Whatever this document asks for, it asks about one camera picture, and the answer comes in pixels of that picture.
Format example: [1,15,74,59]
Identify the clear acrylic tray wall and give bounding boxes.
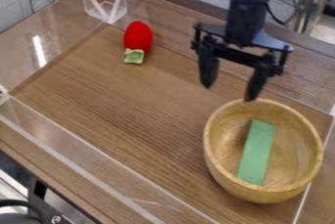
[0,86,218,224]

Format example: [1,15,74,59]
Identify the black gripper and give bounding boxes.
[191,22,293,102]

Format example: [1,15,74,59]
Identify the brown wooden bowl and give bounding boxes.
[202,99,322,204]

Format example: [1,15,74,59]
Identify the clear acrylic corner bracket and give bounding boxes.
[82,0,127,24]

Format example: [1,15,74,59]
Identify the background table leg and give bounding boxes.
[293,0,326,35]

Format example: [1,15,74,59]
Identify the green flat stick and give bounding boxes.
[237,119,275,186]

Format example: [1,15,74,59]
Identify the red plush strawberry toy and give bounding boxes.
[123,21,152,65]

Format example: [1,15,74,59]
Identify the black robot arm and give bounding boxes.
[191,0,293,102]

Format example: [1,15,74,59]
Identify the black table leg frame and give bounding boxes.
[0,180,76,224]

